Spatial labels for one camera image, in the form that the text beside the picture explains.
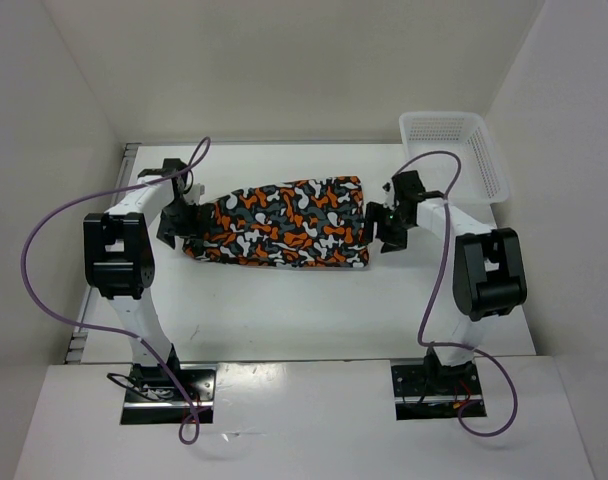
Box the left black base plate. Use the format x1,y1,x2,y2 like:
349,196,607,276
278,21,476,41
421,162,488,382
108,365,216,426

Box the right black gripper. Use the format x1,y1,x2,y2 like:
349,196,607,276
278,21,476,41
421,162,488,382
357,201,413,253

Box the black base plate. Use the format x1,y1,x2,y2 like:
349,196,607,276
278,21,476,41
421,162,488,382
108,365,216,426
390,359,487,421

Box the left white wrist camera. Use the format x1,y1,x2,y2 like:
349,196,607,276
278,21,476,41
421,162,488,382
184,183,205,205

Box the purple cable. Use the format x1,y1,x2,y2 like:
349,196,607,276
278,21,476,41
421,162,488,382
19,135,212,445
392,151,519,437

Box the orange camouflage shorts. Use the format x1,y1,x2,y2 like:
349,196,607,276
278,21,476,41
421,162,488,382
182,176,369,268

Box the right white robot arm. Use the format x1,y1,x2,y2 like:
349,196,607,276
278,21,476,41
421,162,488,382
364,171,527,393

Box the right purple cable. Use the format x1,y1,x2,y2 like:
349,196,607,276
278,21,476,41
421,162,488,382
392,151,519,437

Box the white plastic basket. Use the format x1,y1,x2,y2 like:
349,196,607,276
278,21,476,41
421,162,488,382
399,111,510,205

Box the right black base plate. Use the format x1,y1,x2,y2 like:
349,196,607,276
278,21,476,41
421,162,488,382
390,359,487,421

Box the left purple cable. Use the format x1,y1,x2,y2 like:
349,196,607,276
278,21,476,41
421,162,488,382
19,135,212,445

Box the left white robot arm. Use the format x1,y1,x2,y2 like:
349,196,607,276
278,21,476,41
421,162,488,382
83,158,203,402

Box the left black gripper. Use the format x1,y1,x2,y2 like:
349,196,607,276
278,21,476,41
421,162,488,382
156,198,210,249

